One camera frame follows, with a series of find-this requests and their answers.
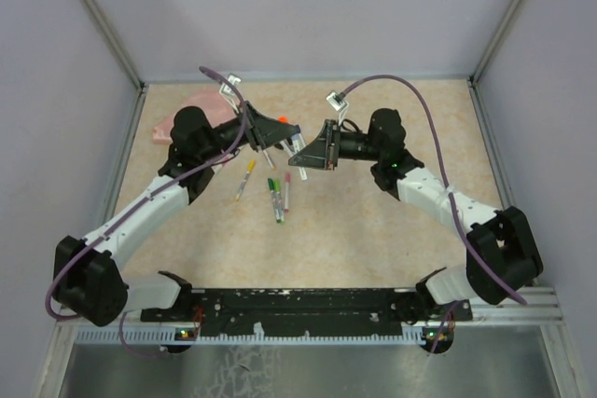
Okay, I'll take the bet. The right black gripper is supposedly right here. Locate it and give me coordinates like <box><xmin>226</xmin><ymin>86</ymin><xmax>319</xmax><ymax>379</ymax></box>
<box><xmin>290</xmin><ymin>118</ymin><xmax>383</xmax><ymax>171</ymax></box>

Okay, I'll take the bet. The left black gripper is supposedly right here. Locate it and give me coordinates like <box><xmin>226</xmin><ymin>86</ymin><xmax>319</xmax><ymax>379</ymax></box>
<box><xmin>200</xmin><ymin>100</ymin><xmax>299</xmax><ymax>162</ymax></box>

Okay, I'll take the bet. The lavender marker pen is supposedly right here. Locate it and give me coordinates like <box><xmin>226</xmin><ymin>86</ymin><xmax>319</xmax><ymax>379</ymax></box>
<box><xmin>292</xmin><ymin>132</ymin><xmax>308</xmax><ymax>181</ymax></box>

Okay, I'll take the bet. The yellow capped marker pen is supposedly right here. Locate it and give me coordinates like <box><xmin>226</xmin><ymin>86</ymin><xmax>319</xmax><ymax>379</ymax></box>
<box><xmin>234</xmin><ymin>159</ymin><xmax>257</xmax><ymax>202</ymax></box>

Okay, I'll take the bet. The magenta capped marker pen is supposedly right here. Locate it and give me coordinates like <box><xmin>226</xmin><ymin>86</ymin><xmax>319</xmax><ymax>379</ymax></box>
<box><xmin>284</xmin><ymin>172</ymin><xmax>291</xmax><ymax>213</ymax></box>

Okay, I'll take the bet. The light green capped marker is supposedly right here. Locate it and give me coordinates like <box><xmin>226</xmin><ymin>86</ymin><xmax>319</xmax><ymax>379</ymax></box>
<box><xmin>273</xmin><ymin>178</ymin><xmax>285</xmax><ymax>224</ymax></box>

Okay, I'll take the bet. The dark green capped marker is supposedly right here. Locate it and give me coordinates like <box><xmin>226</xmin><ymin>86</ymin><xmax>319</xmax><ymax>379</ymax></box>
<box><xmin>267</xmin><ymin>178</ymin><xmax>281</xmax><ymax>224</ymax></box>

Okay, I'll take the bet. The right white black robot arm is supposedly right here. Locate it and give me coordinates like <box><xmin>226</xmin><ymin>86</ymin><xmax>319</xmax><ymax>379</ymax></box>
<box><xmin>289</xmin><ymin>108</ymin><xmax>543</xmax><ymax>320</ymax></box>

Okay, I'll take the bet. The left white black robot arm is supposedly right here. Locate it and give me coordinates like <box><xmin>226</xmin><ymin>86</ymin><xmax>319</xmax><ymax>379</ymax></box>
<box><xmin>46</xmin><ymin>103</ymin><xmax>299</xmax><ymax>326</ymax></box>

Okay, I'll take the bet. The orange tipped white marker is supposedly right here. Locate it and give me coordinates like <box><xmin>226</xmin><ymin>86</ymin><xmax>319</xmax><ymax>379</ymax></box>
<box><xmin>262</xmin><ymin>149</ymin><xmax>276</xmax><ymax>171</ymax></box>

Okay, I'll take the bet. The pink plastic bag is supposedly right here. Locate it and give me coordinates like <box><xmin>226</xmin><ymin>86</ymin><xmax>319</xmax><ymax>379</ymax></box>
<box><xmin>151</xmin><ymin>88</ymin><xmax>237</xmax><ymax>145</ymax></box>

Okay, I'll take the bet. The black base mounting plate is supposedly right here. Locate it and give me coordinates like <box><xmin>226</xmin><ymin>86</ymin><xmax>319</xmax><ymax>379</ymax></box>
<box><xmin>141</xmin><ymin>288</ymin><xmax>450</xmax><ymax>337</ymax></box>

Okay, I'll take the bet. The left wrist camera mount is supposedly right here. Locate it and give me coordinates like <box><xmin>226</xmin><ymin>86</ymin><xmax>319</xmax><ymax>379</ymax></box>
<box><xmin>219</xmin><ymin>73</ymin><xmax>242</xmax><ymax>113</ymax></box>

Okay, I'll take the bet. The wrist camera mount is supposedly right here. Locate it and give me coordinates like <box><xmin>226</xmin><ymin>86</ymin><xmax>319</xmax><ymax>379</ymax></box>
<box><xmin>219</xmin><ymin>73</ymin><xmax>242</xmax><ymax>113</ymax></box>
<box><xmin>326</xmin><ymin>91</ymin><xmax>349</xmax><ymax>124</ymax></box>

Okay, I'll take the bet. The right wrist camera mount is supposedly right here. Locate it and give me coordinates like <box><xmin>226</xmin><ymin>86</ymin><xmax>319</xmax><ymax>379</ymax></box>
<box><xmin>326</xmin><ymin>91</ymin><xmax>349</xmax><ymax>124</ymax></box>

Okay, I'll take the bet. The aluminium frame rail left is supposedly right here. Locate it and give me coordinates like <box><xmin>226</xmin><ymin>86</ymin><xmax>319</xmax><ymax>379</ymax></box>
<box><xmin>79</xmin><ymin>0</ymin><xmax>145</xmax><ymax>92</ymax></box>

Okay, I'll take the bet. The aluminium frame rail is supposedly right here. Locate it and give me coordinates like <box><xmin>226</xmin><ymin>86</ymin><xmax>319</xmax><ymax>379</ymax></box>
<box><xmin>468</xmin><ymin>0</ymin><xmax>526</xmax><ymax>87</ymax></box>
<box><xmin>79</xmin><ymin>0</ymin><xmax>145</xmax><ymax>92</ymax></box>

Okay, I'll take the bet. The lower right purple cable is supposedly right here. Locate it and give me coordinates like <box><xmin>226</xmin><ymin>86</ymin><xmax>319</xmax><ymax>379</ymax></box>
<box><xmin>429</xmin><ymin>300</ymin><xmax>463</xmax><ymax>355</ymax></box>

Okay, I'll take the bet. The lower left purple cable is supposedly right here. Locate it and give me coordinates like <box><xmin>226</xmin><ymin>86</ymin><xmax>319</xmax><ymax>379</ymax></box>
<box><xmin>118</xmin><ymin>311</ymin><xmax>170</xmax><ymax>360</ymax></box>

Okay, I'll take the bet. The aluminium frame rail right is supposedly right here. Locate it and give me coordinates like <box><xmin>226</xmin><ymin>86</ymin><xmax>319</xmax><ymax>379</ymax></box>
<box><xmin>468</xmin><ymin>0</ymin><xmax>526</xmax><ymax>87</ymax></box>

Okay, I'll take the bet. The white slotted cable duct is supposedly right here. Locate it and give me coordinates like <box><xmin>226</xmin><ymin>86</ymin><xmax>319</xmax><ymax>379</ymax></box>
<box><xmin>74</xmin><ymin>325</ymin><xmax>449</xmax><ymax>346</ymax></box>

